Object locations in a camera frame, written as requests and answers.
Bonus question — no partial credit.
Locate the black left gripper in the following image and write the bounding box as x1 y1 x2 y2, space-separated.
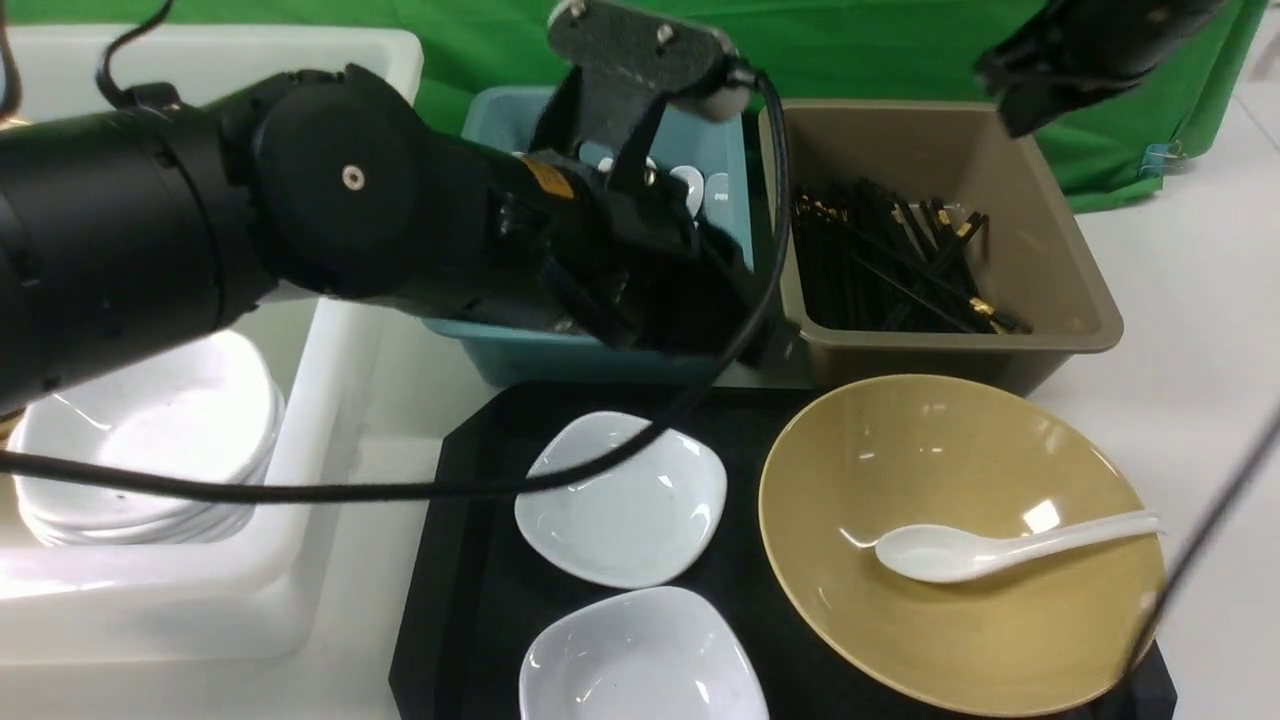
480 150 769 363

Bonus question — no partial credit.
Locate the white square dish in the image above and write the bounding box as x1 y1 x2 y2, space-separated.
513 430 728 591
518 585 771 719

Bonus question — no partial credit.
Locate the tan noodle bowl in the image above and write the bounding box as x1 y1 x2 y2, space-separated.
758 375 1165 717

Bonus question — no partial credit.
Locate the white ceramic soup spoon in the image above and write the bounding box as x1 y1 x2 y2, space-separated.
874 511 1161 584

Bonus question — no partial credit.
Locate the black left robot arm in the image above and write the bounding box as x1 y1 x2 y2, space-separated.
3 61 787 410

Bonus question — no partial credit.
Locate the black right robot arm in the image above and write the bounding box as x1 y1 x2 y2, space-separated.
975 1 1226 138

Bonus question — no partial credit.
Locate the pile of white spoons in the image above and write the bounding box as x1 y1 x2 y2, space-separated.
596 155 733 231

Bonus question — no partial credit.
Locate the teal plastic spoon bin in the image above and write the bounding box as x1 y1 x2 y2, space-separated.
424 86 755 387

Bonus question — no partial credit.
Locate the pile of black chopsticks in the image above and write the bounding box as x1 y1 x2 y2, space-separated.
791 178 1033 334

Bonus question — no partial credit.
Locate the black serving tray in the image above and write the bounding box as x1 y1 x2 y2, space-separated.
389 382 1165 719

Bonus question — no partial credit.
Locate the brown plastic chopstick bin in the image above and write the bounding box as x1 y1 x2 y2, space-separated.
780 99 1124 395

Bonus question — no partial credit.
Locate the stack of white dishes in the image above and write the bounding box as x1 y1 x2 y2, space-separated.
8 331 285 546

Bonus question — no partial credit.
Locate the white plastic tub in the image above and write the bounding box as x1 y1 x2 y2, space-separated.
3 26 422 667

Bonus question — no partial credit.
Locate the blue binder clip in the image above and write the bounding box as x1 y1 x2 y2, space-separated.
1138 140 1189 179

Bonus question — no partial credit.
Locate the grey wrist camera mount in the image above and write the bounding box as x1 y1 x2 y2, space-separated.
527 1 756 193

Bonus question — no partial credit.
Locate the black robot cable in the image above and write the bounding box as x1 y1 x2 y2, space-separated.
0 70 791 505

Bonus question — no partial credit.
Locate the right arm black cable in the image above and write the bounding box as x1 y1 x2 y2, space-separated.
1120 405 1280 682

